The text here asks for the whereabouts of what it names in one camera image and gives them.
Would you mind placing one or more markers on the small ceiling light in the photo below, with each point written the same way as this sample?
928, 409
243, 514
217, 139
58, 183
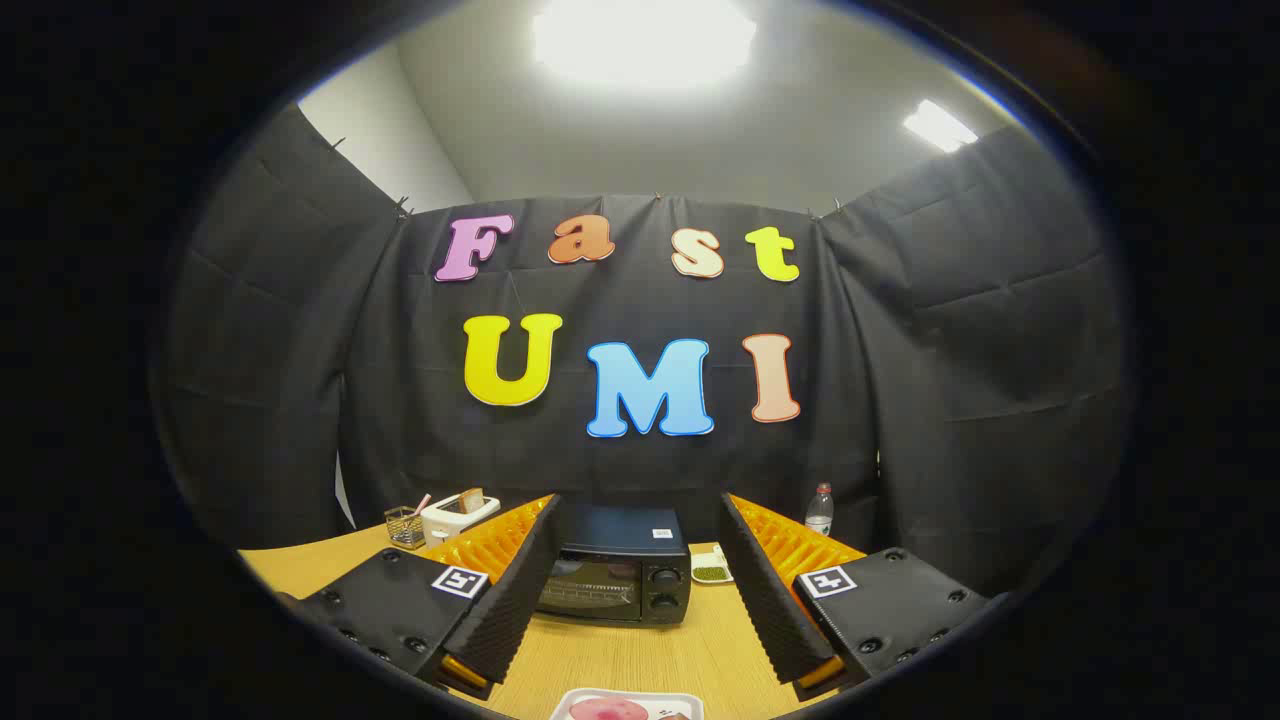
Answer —
940, 126

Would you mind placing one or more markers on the white square plate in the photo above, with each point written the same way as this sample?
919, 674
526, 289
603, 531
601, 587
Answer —
630, 697

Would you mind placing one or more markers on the white pop-up toaster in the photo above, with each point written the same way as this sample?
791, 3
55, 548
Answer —
455, 520

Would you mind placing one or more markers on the black backdrop cloth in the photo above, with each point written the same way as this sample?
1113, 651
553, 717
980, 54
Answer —
900, 380

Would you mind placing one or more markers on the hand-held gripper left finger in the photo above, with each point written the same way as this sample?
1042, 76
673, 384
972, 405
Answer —
520, 590

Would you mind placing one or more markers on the pink stick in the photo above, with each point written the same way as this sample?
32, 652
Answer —
422, 504

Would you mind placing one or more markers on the clear water bottle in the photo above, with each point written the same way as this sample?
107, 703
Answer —
819, 515

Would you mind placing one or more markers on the black toaster oven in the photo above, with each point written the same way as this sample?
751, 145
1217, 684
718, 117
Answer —
620, 530

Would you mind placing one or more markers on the pink ham slice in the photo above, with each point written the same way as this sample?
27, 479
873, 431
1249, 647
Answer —
605, 710

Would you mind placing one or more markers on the large ceiling light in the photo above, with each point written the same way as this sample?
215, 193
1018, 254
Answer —
645, 40

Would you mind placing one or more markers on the small dish of beans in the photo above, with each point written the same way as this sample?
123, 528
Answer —
711, 573

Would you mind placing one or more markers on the brown bread slice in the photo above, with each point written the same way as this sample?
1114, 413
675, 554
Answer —
471, 499

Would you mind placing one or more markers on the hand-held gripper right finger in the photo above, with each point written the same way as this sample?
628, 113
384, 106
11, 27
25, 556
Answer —
765, 590

